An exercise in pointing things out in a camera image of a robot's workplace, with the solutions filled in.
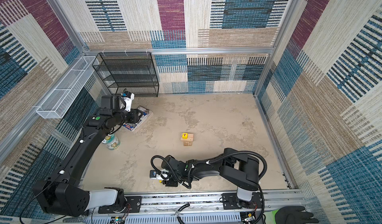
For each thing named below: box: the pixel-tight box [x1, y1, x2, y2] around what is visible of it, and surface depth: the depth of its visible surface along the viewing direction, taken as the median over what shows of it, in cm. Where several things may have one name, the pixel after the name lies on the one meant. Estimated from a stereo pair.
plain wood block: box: [180, 132, 194, 141], surface depth 91 cm
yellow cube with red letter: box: [181, 132, 189, 139], surface depth 91 cm
